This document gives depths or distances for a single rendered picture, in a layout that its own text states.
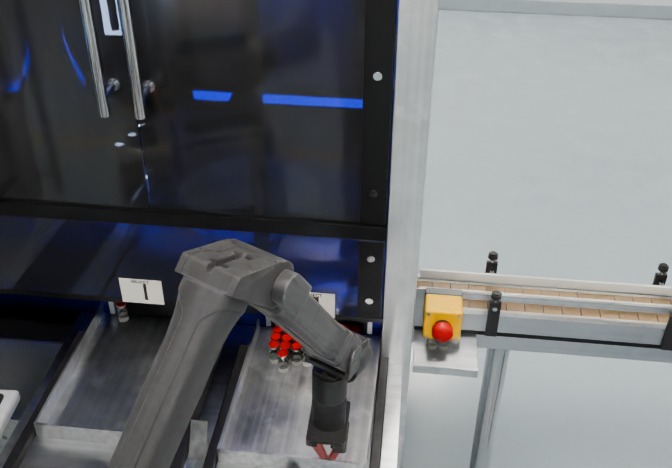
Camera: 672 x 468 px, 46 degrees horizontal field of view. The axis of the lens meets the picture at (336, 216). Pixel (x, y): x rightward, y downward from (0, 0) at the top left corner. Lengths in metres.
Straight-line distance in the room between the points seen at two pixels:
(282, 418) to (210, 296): 0.73
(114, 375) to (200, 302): 0.84
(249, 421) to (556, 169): 2.85
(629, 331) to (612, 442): 1.08
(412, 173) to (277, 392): 0.51
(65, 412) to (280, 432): 0.41
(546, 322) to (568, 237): 1.94
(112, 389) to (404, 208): 0.67
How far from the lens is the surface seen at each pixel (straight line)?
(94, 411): 1.60
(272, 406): 1.55
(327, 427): 1.35
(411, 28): 1.25
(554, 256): 3.50
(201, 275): 0.84
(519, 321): 1.70
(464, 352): 1.68
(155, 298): 1.62
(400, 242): 1.44
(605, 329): 1.74
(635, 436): 2.84
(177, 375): 0.84
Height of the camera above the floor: 2.02
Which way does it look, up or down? 34 degrees down
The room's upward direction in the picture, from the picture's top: straight up
